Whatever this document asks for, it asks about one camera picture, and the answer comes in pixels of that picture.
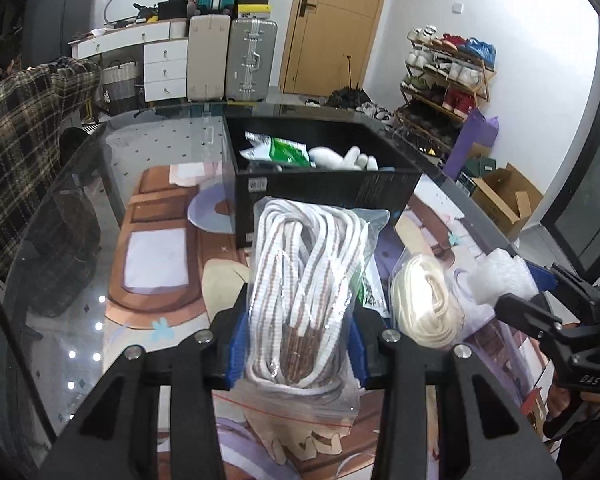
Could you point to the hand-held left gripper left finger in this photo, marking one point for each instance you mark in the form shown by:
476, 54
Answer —
237, 350

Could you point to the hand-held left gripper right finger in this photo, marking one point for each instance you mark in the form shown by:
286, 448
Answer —
362, 360

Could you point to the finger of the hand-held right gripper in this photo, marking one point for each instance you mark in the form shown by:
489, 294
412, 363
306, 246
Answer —
525, 312
542, 272

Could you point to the white bubble wrap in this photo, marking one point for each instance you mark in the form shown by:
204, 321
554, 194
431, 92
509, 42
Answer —
505, 275

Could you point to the black cardboard box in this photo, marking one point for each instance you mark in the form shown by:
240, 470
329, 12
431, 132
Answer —
330, 195

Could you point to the green white packet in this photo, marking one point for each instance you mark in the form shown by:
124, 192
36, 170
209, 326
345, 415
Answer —
285, 152

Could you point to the white plush toy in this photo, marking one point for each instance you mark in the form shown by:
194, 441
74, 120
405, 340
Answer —
330, 157

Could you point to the person's right hand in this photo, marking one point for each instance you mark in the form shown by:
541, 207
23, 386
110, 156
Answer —
562, 402

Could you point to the open cardboard box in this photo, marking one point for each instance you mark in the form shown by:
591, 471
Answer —
505, 205

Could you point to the printed table mat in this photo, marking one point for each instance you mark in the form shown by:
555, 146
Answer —
155, 320

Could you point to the dark green box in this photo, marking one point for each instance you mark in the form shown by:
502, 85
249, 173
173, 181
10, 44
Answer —
477, 170

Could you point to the purple bag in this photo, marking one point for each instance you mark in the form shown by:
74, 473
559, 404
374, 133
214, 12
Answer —
472, 140

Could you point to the wooden shoe rack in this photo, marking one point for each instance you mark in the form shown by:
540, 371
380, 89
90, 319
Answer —
485, 85

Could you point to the pair of white sneakers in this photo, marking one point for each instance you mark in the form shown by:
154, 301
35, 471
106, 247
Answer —
375, 112

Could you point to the black umbrella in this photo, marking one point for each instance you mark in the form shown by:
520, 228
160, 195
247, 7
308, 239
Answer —
345, 97

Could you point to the white desk with drawers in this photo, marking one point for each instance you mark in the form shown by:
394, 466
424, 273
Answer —
165, 70

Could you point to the silver suitcase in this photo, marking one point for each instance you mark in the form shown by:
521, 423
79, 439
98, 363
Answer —
250, 60

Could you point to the beige suitcase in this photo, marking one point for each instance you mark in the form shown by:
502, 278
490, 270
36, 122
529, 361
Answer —
207, 60

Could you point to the wicker basket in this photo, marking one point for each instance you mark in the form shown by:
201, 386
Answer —
120, 74

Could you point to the wooden door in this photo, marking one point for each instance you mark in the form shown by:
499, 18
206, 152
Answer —
335, 25

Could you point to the black bag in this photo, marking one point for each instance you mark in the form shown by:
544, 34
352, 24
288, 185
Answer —
172, 10

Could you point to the oval mirror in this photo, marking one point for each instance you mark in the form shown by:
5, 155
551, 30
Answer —
111, 2

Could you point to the dark grey cabinet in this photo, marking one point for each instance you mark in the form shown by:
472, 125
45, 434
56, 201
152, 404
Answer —
55, 15

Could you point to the white light switch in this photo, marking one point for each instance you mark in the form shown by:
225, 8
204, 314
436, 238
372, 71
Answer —
458, 8

